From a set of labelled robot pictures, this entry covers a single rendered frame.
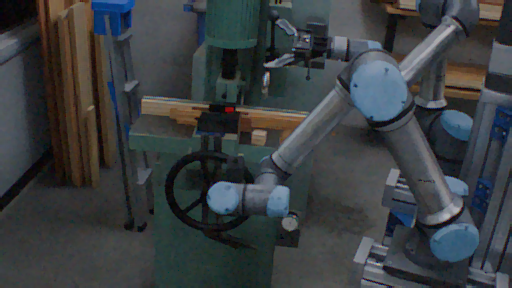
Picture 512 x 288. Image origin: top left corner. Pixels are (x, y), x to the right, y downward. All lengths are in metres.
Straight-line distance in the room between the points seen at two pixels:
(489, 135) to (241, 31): 0.82
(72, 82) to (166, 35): 1.39
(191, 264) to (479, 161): 1.10
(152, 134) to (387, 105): 0.97
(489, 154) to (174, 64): 3.17
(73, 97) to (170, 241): 1.35
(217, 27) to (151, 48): 2.65
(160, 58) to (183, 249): 2.56
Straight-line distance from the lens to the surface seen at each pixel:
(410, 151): 1.32
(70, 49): 3.20
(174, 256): 2.20
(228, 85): 1.98
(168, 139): 1.96
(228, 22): 1.89
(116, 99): 2.79
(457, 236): 1.42
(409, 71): 1.76
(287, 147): 1.47
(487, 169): 1.75
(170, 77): 4.56
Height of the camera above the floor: 1.73
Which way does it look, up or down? 25 degrees down
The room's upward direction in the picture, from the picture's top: 5 degrees clockwise
